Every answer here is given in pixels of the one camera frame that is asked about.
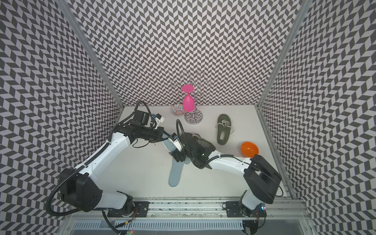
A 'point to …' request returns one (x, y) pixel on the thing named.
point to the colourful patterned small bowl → (177, 110)
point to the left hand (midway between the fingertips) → (169, 138)
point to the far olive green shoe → (224, 129)
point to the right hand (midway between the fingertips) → (175, 148)
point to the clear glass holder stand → (195, 117)
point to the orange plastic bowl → (248, 149)
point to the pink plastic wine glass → (188, 103)
